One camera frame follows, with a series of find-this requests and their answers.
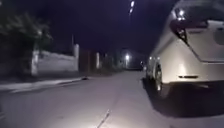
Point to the street lamp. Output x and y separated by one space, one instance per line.
127 57

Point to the grey asphalt road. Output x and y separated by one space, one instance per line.
100 96

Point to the white car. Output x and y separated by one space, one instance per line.
186 56

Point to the pale kerb strip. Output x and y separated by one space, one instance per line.
36 83

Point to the dark tree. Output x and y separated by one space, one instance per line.
20 33

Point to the pale concrete wall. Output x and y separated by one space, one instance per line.
56 62

